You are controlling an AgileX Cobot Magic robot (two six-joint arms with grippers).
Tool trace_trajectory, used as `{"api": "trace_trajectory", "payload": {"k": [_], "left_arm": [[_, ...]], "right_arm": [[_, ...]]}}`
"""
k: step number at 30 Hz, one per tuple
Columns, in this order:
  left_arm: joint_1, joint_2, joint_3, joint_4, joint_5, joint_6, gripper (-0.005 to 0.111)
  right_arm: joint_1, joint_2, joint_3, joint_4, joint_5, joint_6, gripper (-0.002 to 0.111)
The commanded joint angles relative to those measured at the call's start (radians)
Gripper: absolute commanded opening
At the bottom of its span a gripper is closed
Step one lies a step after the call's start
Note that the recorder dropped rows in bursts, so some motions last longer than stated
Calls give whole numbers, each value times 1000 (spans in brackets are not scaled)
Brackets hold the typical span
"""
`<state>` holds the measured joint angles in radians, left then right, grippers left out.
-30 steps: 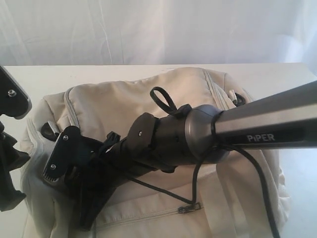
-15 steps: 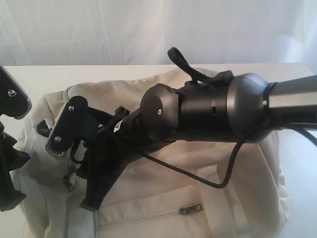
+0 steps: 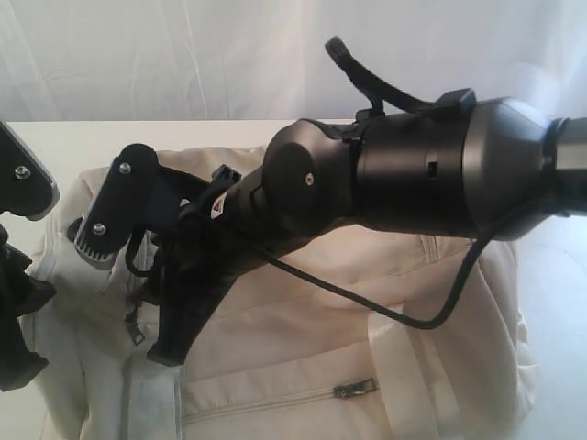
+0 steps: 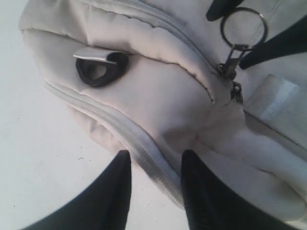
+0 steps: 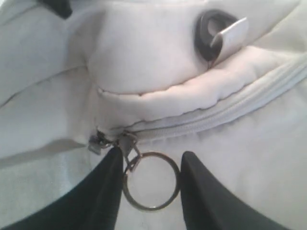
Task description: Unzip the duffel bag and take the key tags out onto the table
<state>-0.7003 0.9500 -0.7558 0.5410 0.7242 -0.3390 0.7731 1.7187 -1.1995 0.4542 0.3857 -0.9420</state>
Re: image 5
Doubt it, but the brass zipper pull ring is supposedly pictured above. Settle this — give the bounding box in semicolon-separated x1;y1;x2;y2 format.
121;151;181;212

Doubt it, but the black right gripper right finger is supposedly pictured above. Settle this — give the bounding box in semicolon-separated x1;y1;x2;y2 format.
180;151;285;230

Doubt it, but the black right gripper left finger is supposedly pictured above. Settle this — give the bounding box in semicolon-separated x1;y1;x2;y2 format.
9;147;123;230

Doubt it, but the cream white fabric bag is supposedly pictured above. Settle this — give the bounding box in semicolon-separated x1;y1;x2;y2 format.
0;0;307;230

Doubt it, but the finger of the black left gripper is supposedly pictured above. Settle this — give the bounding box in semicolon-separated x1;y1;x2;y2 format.
37;0;72;19

